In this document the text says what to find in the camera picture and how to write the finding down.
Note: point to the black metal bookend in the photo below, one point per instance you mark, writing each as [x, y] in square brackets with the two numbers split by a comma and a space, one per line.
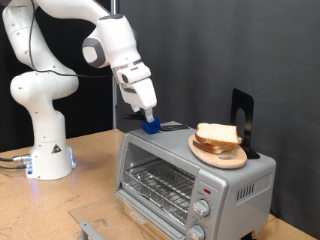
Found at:
[248, 106]

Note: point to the black backdrop curtain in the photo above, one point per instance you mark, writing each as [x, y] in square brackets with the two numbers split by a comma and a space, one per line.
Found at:
[90, 110]

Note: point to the white bread slice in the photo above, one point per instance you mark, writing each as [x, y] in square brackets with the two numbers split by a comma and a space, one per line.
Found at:
[208, 148]
[218, 133]

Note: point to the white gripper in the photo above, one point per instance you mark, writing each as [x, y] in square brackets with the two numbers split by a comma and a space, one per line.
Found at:
[140, 93]

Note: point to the silver oven knob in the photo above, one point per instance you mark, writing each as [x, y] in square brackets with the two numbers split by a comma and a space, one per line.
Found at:
[196, 232]
[201, 207]

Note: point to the vertical metal pole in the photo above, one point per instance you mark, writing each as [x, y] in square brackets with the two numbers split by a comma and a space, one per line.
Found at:
[114, 100]

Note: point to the silver toaster oven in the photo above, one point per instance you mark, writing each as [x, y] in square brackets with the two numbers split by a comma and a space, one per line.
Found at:
[233, 186]

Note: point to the dark grey backdrop panel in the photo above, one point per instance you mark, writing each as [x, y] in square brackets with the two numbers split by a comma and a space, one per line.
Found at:
[216, 50]

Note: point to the metal spatula with blue block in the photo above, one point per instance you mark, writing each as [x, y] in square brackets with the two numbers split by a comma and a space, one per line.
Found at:
[151, 127]

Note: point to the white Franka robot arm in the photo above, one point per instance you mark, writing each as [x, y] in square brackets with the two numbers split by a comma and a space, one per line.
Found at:
[46, 133]

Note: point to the round wooden plate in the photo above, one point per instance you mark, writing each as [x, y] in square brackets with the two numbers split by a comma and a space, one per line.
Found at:
[223, 160]

